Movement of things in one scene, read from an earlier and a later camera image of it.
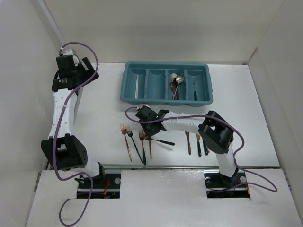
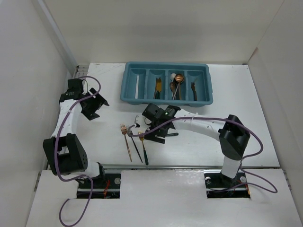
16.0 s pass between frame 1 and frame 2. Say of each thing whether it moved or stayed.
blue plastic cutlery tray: stayed
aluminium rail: stayed
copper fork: moved
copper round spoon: moved
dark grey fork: stayed
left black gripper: moved
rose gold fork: stayed
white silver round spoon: stayed
